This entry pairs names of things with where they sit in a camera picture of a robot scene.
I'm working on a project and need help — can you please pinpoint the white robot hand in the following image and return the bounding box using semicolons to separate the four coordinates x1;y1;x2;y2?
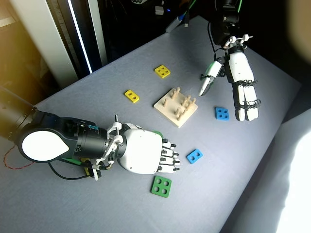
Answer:
116;122;182;175
198;47;262;122

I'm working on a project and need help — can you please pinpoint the wide white frame panel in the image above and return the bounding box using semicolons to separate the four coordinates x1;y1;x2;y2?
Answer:
9;0;79;82

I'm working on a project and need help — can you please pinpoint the blue two-hole rectangular block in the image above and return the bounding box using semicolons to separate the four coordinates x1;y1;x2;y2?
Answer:
186;149;204;165

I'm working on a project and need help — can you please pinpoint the black cable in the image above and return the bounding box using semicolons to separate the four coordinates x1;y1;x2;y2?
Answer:
207;21;221;58
48;162;94;181

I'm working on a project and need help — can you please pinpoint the yellow two-hole rectangular block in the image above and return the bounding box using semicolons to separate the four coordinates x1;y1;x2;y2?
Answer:
124;89;140;103

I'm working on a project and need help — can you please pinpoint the grey table cloth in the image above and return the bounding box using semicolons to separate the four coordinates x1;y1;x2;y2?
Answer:
0;15;302;233

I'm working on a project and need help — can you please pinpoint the green cable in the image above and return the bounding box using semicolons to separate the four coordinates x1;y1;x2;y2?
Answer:
181;0;197;17

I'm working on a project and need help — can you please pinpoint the yellow three-hole triangular block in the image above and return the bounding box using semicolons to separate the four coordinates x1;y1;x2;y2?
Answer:
80;157;98;176

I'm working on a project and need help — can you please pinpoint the green four-hole square block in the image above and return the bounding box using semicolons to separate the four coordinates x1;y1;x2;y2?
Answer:
150;175;173;199

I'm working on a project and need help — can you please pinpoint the wooden peg board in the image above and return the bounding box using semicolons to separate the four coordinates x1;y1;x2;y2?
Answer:
153;87;198;129

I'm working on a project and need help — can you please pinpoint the white blue adapter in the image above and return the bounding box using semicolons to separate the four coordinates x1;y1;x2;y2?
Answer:
166;15;183;33

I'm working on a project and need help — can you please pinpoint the yellow four-hole square block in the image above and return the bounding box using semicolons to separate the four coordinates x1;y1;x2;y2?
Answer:
154;65;171;79

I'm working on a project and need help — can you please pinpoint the bright light strip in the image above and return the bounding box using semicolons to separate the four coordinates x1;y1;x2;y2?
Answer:
67;0;93;74

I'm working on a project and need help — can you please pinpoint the narrow white frame panel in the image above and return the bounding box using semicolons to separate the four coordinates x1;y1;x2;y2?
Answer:
87;0;108;66

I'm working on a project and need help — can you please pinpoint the blue four-hole square block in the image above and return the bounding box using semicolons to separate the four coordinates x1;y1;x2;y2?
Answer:
214;106;230;121

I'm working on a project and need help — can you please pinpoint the thin red wire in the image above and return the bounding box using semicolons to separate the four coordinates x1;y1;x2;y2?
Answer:
3;145;36;170

